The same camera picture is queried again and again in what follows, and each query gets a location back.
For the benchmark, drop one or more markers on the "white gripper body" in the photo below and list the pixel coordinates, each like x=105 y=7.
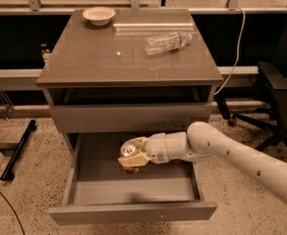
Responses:
x=156 y=146

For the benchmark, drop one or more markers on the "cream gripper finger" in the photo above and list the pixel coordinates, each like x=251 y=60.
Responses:
x=138 y=142
x=132 y=161

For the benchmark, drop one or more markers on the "orange soda can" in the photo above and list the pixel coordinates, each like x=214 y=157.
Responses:
x=127 y=150

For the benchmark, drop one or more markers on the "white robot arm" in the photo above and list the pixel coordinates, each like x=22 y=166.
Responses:
x=201 y=141

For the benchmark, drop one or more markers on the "grey top drawer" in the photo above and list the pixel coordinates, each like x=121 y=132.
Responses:
x=128 y=118

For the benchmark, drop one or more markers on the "open grey middle drawer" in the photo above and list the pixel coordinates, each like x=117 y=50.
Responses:
x=99 y=191

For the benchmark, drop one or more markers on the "grey drawer cabinet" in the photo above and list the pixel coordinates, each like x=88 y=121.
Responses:
x=107 y=65

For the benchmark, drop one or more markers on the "clear plastic water bottle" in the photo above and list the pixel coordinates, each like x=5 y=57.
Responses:
x=158 y=44

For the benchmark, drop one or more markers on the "black floor stand bar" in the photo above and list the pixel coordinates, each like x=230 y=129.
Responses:
x=8 y=174

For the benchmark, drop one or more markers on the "white paper bowl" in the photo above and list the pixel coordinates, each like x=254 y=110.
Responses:
x=99 y=16

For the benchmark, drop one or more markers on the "black office chair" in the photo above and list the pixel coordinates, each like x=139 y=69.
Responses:
x=273 y=85

